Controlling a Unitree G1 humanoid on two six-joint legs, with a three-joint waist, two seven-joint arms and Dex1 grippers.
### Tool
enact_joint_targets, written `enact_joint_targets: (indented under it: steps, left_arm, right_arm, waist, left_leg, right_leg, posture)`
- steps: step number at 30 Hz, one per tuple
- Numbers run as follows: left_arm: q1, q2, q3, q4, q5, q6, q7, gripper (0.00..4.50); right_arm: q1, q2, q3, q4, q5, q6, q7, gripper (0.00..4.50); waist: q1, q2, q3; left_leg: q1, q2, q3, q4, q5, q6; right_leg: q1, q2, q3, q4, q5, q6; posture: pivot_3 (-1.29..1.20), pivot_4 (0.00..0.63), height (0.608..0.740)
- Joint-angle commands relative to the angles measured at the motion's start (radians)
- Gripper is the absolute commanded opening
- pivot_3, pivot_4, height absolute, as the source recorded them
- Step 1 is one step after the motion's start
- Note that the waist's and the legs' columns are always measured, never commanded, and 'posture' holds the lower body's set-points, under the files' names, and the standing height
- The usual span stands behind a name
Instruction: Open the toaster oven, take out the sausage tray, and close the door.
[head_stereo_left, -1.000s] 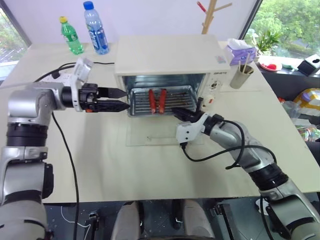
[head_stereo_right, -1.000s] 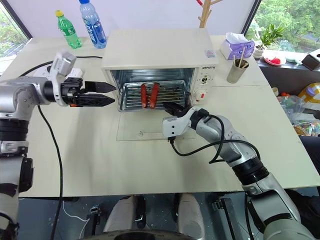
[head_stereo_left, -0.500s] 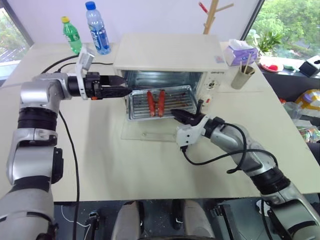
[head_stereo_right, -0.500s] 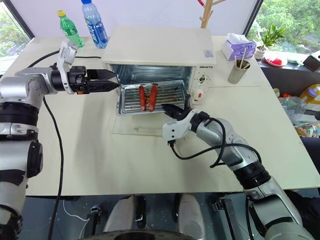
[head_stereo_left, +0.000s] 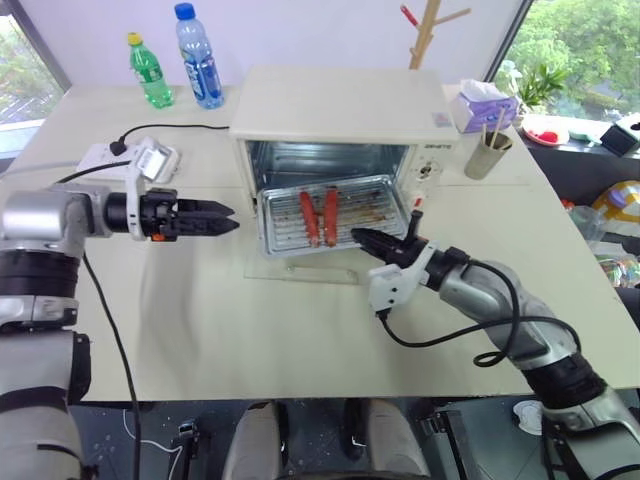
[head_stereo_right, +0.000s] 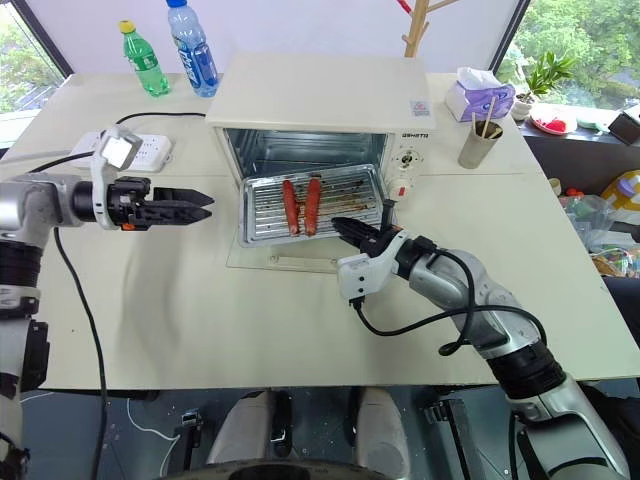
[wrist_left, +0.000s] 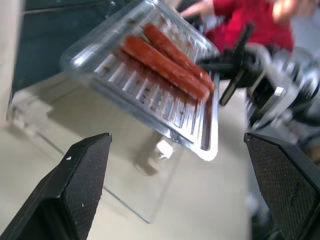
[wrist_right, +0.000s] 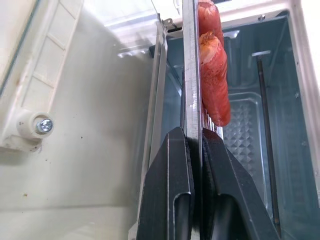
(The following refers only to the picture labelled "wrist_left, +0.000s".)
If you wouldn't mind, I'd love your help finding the person in red shirt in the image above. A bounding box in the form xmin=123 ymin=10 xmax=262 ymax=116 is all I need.
xmin=178 ymin=0 xmax=320 ymax=55

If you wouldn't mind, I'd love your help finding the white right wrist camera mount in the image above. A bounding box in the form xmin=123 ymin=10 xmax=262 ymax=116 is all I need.
xmin=244 ymin=46 xmax=287 ymax=130

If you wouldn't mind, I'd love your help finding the clear plastic tray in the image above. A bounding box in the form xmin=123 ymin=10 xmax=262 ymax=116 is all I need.
xmin=59 ymin=0 xmax=221 ymax=161

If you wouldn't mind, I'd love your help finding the cream toaster oven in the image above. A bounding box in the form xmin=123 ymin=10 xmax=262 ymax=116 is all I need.
xmin=0 ymin=0 xmax=151 ymax=125

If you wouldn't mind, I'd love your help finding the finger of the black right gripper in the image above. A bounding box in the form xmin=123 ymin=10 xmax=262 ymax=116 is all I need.
xmin=199 ymin=63 xmax=238 ymax=79
xmin=195 ymin=53 xmax=237 ymax=66

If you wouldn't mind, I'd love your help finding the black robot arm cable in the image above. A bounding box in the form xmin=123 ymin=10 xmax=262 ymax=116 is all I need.
xmin=282 ymin=96 xmax=320 ymax=126

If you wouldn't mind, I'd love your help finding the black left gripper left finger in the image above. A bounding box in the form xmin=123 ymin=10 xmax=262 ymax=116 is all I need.
xmin=0 ymin=132 xmax=113 ymax=240

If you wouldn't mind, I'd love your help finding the long red-brown sausage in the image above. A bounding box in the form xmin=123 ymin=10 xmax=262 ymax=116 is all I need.
xmin=120 ymin=35 xmax=211 ymax=100
xmin=141 ymin=23 xmax=216 ymax=91

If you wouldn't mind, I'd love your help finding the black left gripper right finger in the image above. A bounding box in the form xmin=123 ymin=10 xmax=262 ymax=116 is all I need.
xmin=243 ymin=132 xmax=320 ymax=240

